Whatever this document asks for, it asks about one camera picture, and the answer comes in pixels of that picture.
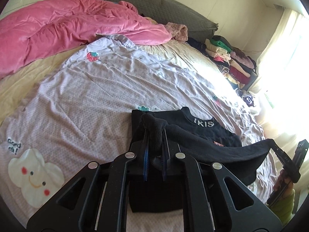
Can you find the grey quilted headboard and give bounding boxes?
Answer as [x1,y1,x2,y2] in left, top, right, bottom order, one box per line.
[94,0,219,43]

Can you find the purple small garment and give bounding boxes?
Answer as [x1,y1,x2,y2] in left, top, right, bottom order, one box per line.
[243,94,256,107]

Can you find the stack of folded clothes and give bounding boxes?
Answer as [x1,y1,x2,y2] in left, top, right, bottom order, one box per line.
[202,35,258,91]

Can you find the right hand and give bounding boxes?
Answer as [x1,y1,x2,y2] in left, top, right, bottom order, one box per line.
[273,169,294,199]

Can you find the lilac patterned bed sheet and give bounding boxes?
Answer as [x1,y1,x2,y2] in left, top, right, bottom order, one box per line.
[1,35,263,231]

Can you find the dark navy garment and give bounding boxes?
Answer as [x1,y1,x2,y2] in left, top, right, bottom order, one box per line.
[187,37,206,55]

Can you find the pink knitted garment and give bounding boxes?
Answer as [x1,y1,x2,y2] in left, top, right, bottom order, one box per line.
[165,22,188,42]

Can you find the pink quilted comforter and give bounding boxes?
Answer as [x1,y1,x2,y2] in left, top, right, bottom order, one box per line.
[1,0,172,78]

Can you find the green sleeve right forearm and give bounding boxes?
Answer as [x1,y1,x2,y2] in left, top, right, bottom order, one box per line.
[270,189,295,226]

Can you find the black sweater orange cuffs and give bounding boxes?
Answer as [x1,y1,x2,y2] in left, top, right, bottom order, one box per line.
[128,106,301,214]

